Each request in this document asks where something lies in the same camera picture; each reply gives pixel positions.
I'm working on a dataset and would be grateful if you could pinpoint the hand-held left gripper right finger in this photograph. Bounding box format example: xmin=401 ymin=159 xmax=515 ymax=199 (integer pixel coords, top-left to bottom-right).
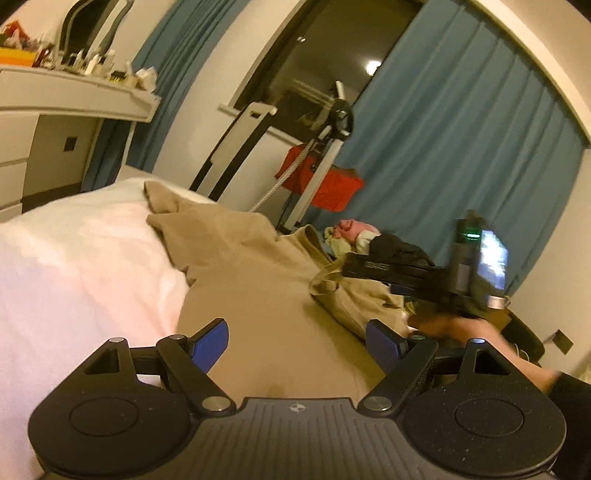
xmin=359 ymin=320 xmax=509 ymax=415

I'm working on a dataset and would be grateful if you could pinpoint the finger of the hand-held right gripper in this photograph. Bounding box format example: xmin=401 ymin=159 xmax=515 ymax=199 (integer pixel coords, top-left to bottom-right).
xmin=388 ymin=281 xmax=444 ymax=308
xmin=342 ymin=254 xmax=437 ymax=281

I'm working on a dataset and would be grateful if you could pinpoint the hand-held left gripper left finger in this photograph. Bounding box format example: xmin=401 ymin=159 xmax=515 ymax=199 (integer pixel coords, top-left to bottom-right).
xmin=85 ymin=318 xmax=237 ymax=416

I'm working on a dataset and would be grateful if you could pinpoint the tan garment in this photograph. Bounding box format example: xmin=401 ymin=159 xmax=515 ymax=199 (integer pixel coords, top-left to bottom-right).
xmin=143 ymin=180 xmax=416 ymax=402

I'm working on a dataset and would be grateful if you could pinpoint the person's right forearm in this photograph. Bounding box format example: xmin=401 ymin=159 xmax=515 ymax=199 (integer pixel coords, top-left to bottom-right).
xmin=485 ymin=330 xmax=591 ymax=480

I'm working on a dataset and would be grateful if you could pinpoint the person's right hand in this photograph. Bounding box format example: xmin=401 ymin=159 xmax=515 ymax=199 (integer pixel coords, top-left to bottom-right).
xmin=409 ymin=315 xmax=505 ymax=352

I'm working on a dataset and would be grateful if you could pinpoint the black garment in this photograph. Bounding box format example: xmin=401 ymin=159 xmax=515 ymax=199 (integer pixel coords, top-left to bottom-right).
xmin=367 ymin=233 xmax=437 ymax=268

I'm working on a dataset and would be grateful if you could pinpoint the pink garment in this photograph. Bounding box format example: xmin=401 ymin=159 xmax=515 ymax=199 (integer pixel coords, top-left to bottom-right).
xmin=335 ymin=219 xmax=380 ymax=244

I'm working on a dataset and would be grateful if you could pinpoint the pale green garment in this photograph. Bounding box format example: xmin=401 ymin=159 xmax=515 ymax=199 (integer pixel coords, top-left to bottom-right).
xmin=323 ymin=226 xmax=357 ymax=256

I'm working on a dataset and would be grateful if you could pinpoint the black armchair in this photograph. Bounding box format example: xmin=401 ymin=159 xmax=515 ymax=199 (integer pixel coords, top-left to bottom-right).
xmin=501 ymin=308 xmax=546 ymax=365

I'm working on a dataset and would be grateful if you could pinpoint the red garment on hanger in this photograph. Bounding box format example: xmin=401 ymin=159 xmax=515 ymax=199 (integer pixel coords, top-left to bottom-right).
xmin=274 ymin=144 xmax=365 ymax=213

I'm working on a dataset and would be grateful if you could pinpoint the white bed duvet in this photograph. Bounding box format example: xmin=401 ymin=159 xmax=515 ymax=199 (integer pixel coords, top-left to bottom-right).
xmin=0 ymin=178 xmax=218 ymax=480

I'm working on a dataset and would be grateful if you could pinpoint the black and white chair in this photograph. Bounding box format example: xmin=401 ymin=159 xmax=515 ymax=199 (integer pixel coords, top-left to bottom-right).
xmin=189 ymin=102 xmax=278 ymax=204

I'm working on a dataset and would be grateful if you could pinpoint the dark window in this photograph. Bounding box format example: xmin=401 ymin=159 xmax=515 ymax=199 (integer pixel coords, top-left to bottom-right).
xmin=238 ymin=0 xmax=426 ymax=141

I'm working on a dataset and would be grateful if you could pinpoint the white dressing table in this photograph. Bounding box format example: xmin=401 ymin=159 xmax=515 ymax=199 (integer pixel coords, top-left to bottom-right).
xmin=0 ymin=65 xmax=162 ymax=222

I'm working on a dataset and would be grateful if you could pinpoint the tissue box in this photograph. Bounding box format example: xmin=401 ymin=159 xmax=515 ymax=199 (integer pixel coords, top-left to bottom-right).
xmin=131 ymin=67 xmax=158 ymax=93

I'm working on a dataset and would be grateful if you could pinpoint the narrow blue curtain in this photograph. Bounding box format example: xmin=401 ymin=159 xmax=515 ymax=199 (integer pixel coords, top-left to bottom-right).
xmin=81 ymin=0 xmax=259 ymax=192

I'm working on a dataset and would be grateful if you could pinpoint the row of cosmetic bottles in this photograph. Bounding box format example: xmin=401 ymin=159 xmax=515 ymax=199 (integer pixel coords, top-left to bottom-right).
xmin=34 ymin=39 xmax=134 ymax=86

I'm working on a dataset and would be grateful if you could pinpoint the wavy black-framed mirror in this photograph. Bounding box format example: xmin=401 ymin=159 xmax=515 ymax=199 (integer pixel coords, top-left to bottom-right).
xmin=60 ymin=0 xmax=134 ymax=62

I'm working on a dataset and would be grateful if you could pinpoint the orange box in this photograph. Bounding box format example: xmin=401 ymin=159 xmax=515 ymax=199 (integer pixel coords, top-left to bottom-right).
xmin=0 ymin=46 xmax=38 ymax=68

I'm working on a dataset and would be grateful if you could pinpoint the dark wall socket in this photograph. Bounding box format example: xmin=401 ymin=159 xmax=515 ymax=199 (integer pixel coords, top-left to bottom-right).
xmin=551 ymin=329 xmax=575 ymax=355

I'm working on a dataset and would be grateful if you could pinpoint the white patterned cord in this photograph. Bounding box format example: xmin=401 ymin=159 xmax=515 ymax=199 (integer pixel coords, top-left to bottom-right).
xmin=247 ymin=138 xmax=319 ymax=215

